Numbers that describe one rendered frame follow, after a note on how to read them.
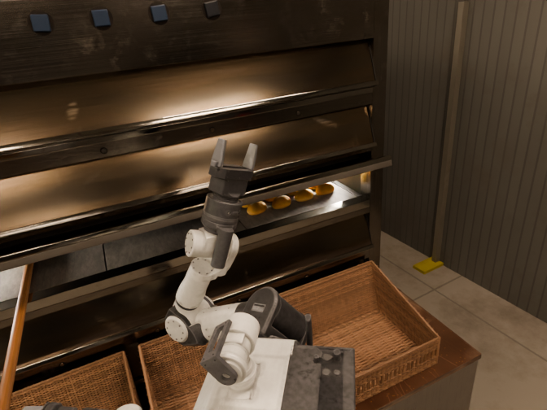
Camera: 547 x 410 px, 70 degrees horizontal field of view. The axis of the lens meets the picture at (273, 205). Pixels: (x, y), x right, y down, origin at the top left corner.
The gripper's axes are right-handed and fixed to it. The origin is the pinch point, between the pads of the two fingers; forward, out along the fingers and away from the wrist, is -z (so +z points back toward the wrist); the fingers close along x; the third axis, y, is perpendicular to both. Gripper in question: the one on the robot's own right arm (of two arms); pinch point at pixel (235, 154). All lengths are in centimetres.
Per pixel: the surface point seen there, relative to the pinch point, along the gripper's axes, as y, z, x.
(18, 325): 53, 71, 20
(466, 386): -55, 83, -128
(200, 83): 47, -14, -25
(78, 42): 62, -16, 10
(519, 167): -30, -20, -226
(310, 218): 23, 29, -82
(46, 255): 51, 47, 15
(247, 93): 38, -15, -40
